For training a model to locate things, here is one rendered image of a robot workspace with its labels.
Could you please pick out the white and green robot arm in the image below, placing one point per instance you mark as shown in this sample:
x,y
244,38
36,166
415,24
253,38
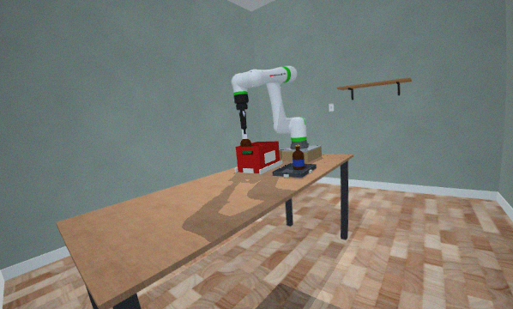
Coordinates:
x,y
273,79

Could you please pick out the red plastic crate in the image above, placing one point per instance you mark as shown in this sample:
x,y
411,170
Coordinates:
x,y
264,154

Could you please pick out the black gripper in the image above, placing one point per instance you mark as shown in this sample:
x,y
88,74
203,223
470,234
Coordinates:
x,y
242,114

